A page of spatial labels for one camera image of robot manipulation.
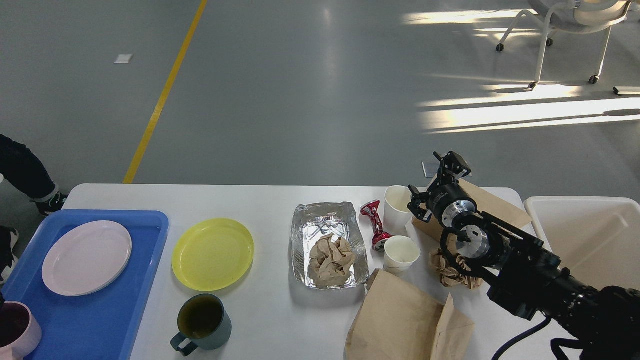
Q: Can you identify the white rolling chair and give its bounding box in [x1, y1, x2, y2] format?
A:
[496, 0, 639, 91]

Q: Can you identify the crushed red can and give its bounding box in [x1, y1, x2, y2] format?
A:
[359, 199, 393, 253]

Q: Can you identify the large brown paper bag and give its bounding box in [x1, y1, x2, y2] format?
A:
[345, 269, 475, 360]

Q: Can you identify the white paper cup front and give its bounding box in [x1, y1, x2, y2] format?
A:
[383, 235, 422, 274]

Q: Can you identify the pink mug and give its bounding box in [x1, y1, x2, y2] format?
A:
[0, 301, 42, 360]

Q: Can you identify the crumpled brown paper in tray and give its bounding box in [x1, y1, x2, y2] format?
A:
[309, 235, 355, 285]

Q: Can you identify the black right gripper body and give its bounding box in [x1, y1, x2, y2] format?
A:
[421, 183, 466, 224]

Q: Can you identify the yellow plate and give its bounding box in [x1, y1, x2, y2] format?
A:
[171, 218, 255, 292]

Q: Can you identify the aluminium foil tray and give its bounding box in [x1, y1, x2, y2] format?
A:
[290, 202, 370, 290]

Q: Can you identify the brown paper bag rear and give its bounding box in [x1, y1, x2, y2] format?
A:
[411, 178, 536, 245]

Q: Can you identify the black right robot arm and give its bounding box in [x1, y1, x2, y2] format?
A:
[407, 151, 640, 360]

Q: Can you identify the white plastic bin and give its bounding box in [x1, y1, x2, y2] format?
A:
[524, 196, 640, 290]

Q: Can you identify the small grey floor plate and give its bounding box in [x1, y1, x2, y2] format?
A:
[422, 159, 441, 179]

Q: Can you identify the white paper cup rear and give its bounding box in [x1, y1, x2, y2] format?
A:
[382, 186, 413, 235]

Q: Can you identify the crumpled brown paper ball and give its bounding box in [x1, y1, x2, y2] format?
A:
[429, 248, 484, 290]

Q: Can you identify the white paper cup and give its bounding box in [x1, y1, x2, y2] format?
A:
[383, 235, 422, 274]
[382, 186, 413, 235]

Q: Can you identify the pink plate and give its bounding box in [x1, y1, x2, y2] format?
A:
[41, 220, 133, 297]

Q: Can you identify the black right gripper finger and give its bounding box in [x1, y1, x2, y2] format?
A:
[433, 151, 472, 187]
[407, 184, 433, 223]

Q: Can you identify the dark green mug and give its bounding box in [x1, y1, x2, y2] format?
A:
[170, 293, 233, 357]

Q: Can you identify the blue plastic tray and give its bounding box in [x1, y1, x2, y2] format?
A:
[2, 209, 170, 360]

